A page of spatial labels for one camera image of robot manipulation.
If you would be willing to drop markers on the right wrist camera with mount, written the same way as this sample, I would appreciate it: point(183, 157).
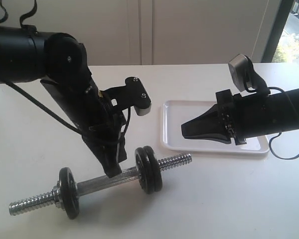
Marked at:
point(244, 76)

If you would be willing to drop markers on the chrome left collar nut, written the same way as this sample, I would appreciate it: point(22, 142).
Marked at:
point(57, 196)

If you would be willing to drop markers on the white plastic tray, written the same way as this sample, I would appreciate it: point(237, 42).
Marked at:
point(176, 112)

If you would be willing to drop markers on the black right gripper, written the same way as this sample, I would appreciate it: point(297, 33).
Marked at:
point(220, 123)

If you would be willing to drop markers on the black window frame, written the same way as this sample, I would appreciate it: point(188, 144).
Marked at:
point(276, 31)

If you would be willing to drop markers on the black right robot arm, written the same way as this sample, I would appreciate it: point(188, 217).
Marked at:
point(263, 115)

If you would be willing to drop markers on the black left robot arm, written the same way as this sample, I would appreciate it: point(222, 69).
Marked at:
point(59, 61)

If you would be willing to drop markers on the chrome threaded dumbbell bar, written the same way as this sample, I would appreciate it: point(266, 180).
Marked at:
point(94, 185)

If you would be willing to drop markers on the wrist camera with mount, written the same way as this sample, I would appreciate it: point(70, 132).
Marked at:
point(244, 76)
point(132, 94)

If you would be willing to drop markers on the black weight plate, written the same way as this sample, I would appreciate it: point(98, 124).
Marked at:
point(68, 193)
point(155, 168)
point(144, 168)

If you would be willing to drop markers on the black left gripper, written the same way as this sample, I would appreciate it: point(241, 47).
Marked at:
point(91, 112)

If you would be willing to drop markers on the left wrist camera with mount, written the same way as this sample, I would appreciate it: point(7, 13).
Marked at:
point(132, 94)

